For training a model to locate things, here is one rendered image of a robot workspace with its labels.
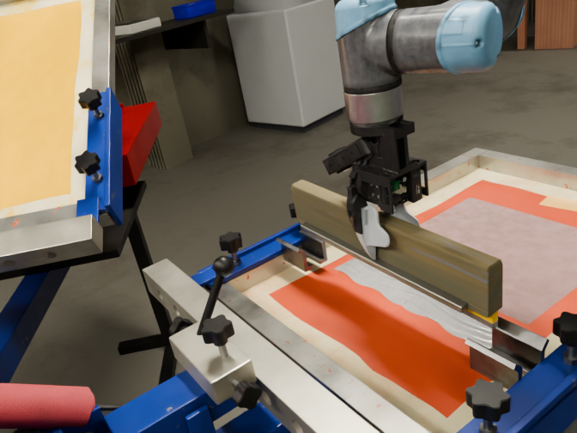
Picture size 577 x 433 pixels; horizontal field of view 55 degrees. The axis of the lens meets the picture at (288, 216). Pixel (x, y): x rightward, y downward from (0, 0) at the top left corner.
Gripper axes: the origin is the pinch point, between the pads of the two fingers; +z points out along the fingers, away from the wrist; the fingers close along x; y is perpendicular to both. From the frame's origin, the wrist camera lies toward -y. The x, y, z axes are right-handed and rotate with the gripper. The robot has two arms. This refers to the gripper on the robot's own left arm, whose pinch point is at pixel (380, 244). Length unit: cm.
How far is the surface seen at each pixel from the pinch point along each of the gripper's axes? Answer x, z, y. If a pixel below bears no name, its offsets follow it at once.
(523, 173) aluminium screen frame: 56, 12, -14
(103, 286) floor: -4, 108, -236
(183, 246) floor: 49, 108, -241
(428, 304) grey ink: 5.6, 12.7, 3.3
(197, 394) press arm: -34.0, 4.8, 2.5
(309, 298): -5.7, 13.4, -14.0
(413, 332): -0.4, 13.4, 5.6
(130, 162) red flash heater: -9, 1, -86
